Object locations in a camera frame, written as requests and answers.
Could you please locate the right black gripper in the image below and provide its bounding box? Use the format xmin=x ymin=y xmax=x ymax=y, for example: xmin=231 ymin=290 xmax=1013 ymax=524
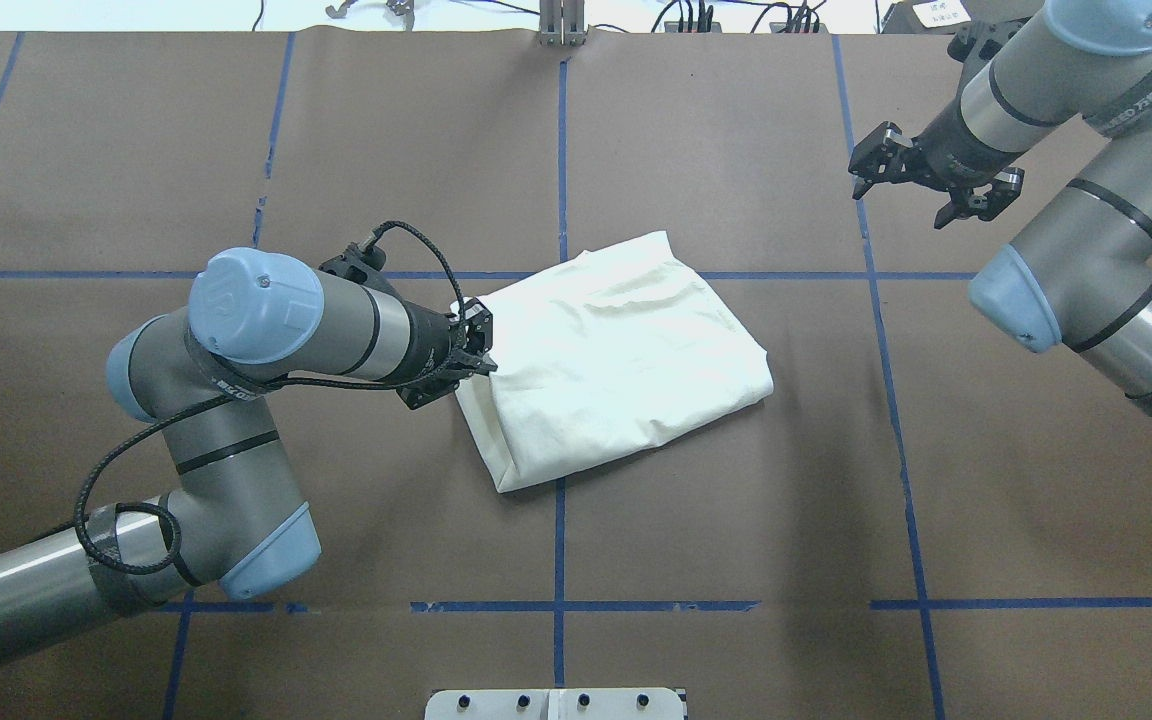
xmin=847 ymin=122 xmax=967 ymax=200

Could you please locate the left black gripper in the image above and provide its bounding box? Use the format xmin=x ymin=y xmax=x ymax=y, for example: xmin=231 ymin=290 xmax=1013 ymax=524
xmin=397 ymin=300 xmax=498 ymax=410

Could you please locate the cream long-sleeve cat shirt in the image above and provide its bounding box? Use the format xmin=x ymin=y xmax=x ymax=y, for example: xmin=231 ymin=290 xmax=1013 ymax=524
xmin=456 ymin=232 xmax=774 ymax=495

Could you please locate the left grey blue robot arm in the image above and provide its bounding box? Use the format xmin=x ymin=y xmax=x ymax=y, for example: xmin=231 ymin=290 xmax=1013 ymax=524
xmin=0 ymin=245 xmax=495 ymax=666

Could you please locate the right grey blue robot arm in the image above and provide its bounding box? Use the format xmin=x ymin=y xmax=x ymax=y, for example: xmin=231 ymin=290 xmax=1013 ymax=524
xmin=847 ymin=1 xmax=1152 ymax=418

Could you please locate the black device with label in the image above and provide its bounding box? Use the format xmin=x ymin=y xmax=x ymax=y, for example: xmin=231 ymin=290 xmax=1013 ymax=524
xmin=879 ymin=1 xmax=983 ymax=35

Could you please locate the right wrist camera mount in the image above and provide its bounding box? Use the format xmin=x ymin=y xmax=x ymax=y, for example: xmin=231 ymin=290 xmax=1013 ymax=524
xmin=933 ymin=167 xmax=1025 ymax=232

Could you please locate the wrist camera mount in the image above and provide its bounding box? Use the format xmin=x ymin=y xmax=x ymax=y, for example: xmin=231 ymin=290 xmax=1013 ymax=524
xmin=317 ymin=234 xmax=401 ymax=297
xmin=933 ymin=167 xmax=1025 ymax=232

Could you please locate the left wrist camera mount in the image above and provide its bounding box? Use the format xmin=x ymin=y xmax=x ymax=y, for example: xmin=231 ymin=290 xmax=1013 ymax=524
xmin=317 ymin=234 xmax=401 ymax=297

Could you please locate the black cable bundle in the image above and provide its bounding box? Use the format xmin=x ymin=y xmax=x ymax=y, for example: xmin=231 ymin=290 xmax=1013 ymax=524
xmin=651 ymin=0 xmax=827 ymax=35

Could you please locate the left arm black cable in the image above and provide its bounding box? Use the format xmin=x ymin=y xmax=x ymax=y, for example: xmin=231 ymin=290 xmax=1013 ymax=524
xmin=74 ymin=221 xmax=467 ymax=576

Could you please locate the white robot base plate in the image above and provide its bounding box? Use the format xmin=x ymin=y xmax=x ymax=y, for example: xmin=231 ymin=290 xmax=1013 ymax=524
xmin=424 ymin=685 xmax=690 ymax=719

